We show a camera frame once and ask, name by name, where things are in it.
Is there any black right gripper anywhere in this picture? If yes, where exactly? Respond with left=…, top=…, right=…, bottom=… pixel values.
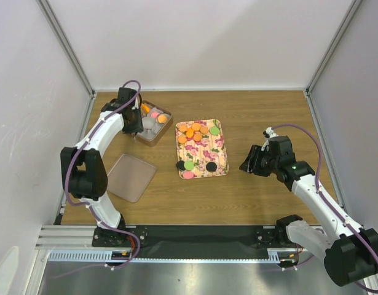
left=238, top=144, right=279, bottom=177

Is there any orange squirrel cookie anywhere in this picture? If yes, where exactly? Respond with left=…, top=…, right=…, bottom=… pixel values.
left=141, top=104, right=150, bottom=114
left=186, top=128, right=194, bottom=138

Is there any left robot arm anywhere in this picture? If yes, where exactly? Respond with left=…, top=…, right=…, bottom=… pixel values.
left=60, top=85, right=143, bottom=246

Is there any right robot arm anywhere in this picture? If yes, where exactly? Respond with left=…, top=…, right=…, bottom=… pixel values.
left=239, top=135, right=378, bottom=286

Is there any white paper cup liner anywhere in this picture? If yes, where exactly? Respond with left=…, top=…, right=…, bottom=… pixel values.
left=142, top=117, right=156, bottom=133

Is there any rose gold cookie tin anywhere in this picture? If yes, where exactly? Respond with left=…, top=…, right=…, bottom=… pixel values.
left=136, top=100, right=173, bottom=147

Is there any black sandwich cookie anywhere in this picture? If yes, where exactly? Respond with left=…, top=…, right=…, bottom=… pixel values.
left=206, top=162, right=217, bottom=172
left=176, top=160, right=185, bottom=171

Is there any orange leaf cookie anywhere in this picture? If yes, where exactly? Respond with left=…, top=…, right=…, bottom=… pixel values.
left=178, top=124, right=187, bottom=133

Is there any green sandwich cookie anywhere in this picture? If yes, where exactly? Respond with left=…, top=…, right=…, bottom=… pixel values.
left=184, top=160, right=194, bottom=171
left=209, top=126, right=220, bottom=136

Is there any orange pumpkin cookie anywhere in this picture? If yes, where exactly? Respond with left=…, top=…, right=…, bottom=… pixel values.
left=200, top=126, right=209, bottom=135
left=178, top=136, right=187, bottom=144

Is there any floral serving tray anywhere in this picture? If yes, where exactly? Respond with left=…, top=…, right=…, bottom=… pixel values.
left=175, top=119, right=229, bottom=179

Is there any rose gold tin lid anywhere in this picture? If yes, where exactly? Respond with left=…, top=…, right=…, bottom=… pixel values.
left=107, top=154, right=157, bottom=203

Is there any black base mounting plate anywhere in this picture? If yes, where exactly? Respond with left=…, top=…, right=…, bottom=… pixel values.
left=92, top=225, right=312, bottom=260

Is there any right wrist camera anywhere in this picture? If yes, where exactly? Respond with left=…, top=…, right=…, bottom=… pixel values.
left=261, top=127, right=278, bottom=151

